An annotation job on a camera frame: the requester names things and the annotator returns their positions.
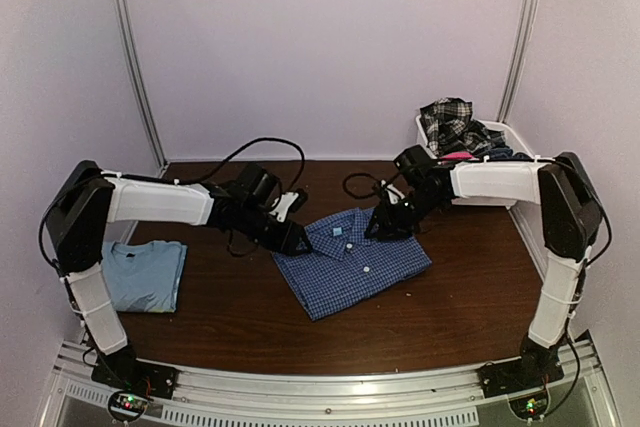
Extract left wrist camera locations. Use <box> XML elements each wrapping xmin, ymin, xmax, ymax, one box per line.
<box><xmin>269</xmin><ymin>188</ymin><xmax>308</xmax><ymax>223</ymax></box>

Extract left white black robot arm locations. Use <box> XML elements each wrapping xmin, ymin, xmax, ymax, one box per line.
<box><xmin>38</xmin><ymin>160</ymin><xmax>312</xmax><ymax>391</ymax></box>

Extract dark plaid shirt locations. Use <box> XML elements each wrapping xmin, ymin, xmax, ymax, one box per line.
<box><xmin>419</xmin><ymin>97</ymin><xmax>507</xmax><ymax>157</ymax></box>

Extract light blue printed t-shirt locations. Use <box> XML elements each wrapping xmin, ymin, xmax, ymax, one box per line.
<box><xmin>101</xmin><ymin>241</ymin><xmax>187</xmax><ymax>314</ymax></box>

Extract pink garment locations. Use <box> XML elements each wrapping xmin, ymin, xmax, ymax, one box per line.
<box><xmin>441</xmin><ymin>151</ymin><xmax>474</xmax><ymax>161</ymax></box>

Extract navy blue garment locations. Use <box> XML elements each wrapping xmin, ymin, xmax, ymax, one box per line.
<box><xmin>481</xmin><ymin>147</ymin><xmax>514</xmax><ymax>160</ymax></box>

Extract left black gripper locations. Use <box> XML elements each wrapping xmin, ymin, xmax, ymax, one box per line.
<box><xmin>237</xmin><ymin>203</ymin><xmax>313</xmax><ymax>257</ymax></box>

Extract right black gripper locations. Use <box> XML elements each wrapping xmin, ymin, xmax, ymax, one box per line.
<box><xmin>365</xmin><ymin>188</ymin><xmax>445</xmax><ymax>243</ymax></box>

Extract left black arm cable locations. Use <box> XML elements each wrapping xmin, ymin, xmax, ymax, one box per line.
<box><xmin>172</xmin><ymin>136</ymin><xmax>306</xmax><ymax>193</ymax></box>

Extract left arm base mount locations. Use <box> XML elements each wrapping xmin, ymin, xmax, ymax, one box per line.
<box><xmin>91</xmin><ymin>361</ymin><xmax>178</xmax><ymax>423</ymax></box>

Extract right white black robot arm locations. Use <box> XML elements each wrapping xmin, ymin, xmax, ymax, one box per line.
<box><xmin>365</xmin><ymin>145</ymin><xmax>609</xmax><ymax>389</ymax></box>

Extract left aluminium frame post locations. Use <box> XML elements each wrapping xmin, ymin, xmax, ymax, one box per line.
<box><xmin>113</xmin><ymin>0</ymin><xmax>168</xmax><ymax>169</ymax></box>

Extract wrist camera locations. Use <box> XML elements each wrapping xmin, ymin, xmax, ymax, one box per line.
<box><xmin>380</xmin><ymin>180</ymin><xmax>405</xmax><ymax>205</ymax></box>
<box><xmin>269</xmin><ymin>188</ymin><xmax>308</xmax><ymax>223</ymax></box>

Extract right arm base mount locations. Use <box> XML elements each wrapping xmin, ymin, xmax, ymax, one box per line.
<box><xmin>476</xmin><ymin>358</ymin><xmax>564</xmax><ymax>423</ymax></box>

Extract blue dotted shirt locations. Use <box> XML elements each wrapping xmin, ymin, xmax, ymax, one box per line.
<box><xmin>273</xmin><ymin>208</ymin><xmax>432</xmax><ymax>321</ymax></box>

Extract aluminium frame post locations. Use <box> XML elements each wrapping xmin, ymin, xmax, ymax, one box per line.
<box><xmin>497</xmin><ymin>0</ymin><xmax>539</xmax><ymax>123</ymax></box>
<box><xmin>113</xmin><ymin>0</ymin><xmax>168</xmax><ymax>169</ymax></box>

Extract white plastic laundry basket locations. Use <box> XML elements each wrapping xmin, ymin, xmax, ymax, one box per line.
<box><xmin>414</xmin><ymin>114</ymin><xmax>536</xmax><ymax>212</ymax></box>

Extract front aluminium frame rail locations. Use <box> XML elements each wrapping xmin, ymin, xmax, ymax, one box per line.
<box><xmin>35</xmin><ymin>340</ymin><xmax>621</xmax><ymax>426</ymax></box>

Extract right aluminium frame post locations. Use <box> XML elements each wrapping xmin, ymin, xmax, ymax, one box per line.
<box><xmin>497</xmin><ymin>0</ymin><xmax>539</xmax><ymax>123</ymax></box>

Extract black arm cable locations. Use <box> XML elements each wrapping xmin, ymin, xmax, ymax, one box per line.
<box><xmin>343</xmin><ymin>173</ymin><xmax>401</xmax><ymax>200</ymax></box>
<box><xmin>172</xmin><ymin>136</ymin><xmax>306</xmax><ymax>193</ymax></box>

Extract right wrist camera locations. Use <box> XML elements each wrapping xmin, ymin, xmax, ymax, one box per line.
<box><xmin>380</xmin><ymin>180</ymin><xmax>405</xmax><ymax>205</ymax></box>

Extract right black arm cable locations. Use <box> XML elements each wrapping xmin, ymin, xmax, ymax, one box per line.
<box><xmin>343</xmin><ymin>173</ymin><xmax>401</xmax><ymax>200</ymax></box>

